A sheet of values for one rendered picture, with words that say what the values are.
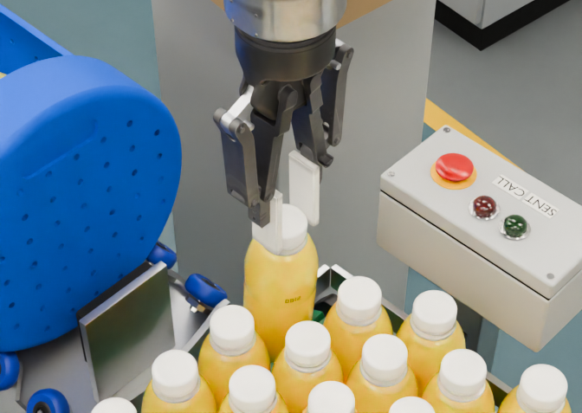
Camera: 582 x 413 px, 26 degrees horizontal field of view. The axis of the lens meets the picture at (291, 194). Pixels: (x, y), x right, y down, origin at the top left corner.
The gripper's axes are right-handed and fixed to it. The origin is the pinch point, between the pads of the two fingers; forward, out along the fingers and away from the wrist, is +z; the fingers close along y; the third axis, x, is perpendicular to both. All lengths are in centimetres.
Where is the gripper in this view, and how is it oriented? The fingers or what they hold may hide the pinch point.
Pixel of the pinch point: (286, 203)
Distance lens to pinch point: 106.2
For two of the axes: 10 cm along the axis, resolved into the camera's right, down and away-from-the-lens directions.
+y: -6.9, 5.2, -5.0
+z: 0.0, 7.0, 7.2
